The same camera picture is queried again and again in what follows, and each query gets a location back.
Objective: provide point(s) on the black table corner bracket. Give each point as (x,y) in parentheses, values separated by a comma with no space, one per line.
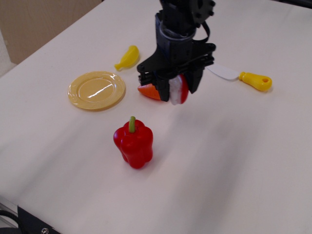
(34,225)

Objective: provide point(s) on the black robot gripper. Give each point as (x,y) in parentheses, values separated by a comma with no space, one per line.
(176,53)

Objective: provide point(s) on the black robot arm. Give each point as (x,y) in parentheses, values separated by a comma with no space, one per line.
(197,10)

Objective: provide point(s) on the red toy bell pepper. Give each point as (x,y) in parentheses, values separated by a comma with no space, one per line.
(135,142)

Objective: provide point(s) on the yellow plastic plate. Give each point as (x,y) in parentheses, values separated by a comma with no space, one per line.
(96,91)

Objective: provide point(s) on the orange toy carrot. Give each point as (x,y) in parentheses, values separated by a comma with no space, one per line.
(149,91)

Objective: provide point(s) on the yellow toy banana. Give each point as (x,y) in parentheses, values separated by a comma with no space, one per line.
(129,59)

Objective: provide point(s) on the yellow handled toy knife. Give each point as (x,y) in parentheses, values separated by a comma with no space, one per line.
(259,82)

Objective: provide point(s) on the white and red toy sushi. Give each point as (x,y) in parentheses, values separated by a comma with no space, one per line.
(178,90)

